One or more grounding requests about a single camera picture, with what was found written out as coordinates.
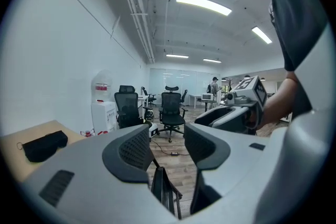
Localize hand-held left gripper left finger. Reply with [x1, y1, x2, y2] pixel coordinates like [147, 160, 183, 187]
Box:
[19, 124, 182, 224]

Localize white water dispenser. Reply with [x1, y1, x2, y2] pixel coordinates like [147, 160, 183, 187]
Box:
[90, 100, 118, 135]

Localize person's right forearm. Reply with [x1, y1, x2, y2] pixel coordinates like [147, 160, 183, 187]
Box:
[261, 70, 300, 129]

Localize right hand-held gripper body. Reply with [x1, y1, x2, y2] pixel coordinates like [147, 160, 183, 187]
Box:
[225, 74, 268, 113]

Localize person's black clothed body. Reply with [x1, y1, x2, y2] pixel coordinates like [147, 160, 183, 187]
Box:
[261, 0, 330, 73]

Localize small white appliance box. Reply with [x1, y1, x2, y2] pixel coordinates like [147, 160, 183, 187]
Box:
[148, 122, 161, 139]

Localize white table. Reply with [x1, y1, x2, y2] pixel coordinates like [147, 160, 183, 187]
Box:
[188, 93, 218, 110]

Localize light wooden table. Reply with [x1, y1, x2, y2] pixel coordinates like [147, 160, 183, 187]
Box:
[0, 120, 86, 183]

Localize large dispenser water bottle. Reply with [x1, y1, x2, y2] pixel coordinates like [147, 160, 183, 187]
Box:
[91, 69, 113, 103]

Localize white desk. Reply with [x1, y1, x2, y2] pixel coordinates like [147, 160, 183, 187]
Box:
[136, 94, 150, 113]

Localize black pouch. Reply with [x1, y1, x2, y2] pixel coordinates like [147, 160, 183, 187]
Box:
[16, 130, 69, 163]

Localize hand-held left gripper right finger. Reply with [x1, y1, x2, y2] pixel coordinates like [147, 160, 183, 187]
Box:
[181, 123, 271, 224]

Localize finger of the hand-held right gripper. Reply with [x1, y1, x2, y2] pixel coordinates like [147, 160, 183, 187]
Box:
[194, 106, 237, 127]
[209, 106, 250, 134]

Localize person's right hand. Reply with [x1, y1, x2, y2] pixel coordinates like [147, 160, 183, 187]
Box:
[247, 108, 265, 130]

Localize black office chair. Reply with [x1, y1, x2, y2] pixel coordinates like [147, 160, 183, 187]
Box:
[158, 85, 189, 143]
[179, 89, 188, 107]
[113, 84, 153, 130]
[141, 86, 158, 108]

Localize black folding chair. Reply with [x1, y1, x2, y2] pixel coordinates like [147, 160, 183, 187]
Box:
[150, 157, 183, 220]

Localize white ceiling pipes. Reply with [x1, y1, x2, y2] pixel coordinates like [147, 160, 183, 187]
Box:
[118, 0, 156, 64]

